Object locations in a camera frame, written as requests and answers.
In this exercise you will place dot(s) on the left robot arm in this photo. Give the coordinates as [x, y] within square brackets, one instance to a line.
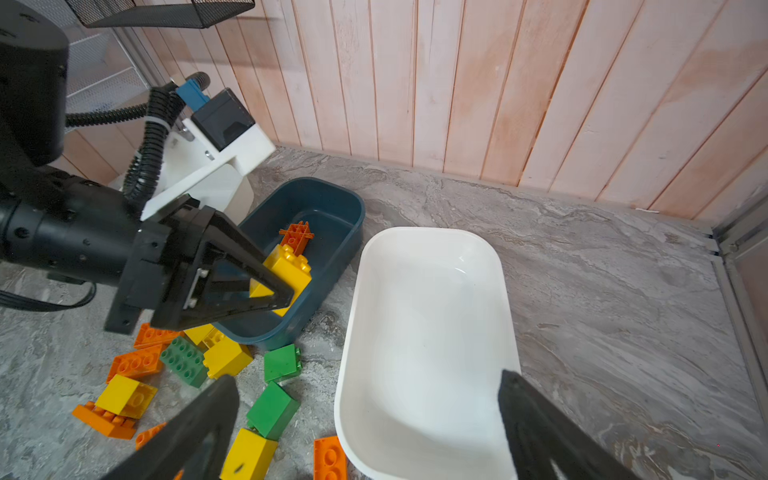
[76, 230]

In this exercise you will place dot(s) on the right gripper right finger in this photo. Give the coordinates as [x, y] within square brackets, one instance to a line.
[544, 443]

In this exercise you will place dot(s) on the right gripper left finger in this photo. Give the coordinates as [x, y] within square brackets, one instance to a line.
[194, 443]

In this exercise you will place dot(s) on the black mesh basket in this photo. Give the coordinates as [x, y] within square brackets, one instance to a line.
[159, 14]

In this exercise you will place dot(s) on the dark green flat lego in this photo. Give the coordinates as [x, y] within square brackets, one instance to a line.
[185, 360]

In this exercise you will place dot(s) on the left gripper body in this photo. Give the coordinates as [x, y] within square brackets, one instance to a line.
[167, 271]

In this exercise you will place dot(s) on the orange lego brick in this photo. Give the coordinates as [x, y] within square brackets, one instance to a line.
[150, 435]
[330, 461]
[137, 364]
[105, 422]
[148, 337]

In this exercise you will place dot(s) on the right white bin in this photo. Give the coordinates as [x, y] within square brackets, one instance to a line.
[429, 336]

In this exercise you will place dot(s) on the dark teal bin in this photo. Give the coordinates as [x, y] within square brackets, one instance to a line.
[335, 216]

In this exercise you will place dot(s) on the long orange lego plate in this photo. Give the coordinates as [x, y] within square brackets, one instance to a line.
[297, 236]

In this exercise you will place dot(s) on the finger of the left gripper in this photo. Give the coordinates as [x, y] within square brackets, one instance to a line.
[216, 272]

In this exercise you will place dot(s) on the yellow lego brick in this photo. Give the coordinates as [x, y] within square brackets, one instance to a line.
[249, 457]
[205, 336]
[292, 268]
[226, 358]

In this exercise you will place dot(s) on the yellow lego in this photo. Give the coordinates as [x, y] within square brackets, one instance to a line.
[126, 397]

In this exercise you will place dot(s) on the green lego brick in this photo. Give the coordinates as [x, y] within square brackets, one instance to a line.
[282, 364]
[272, 412]

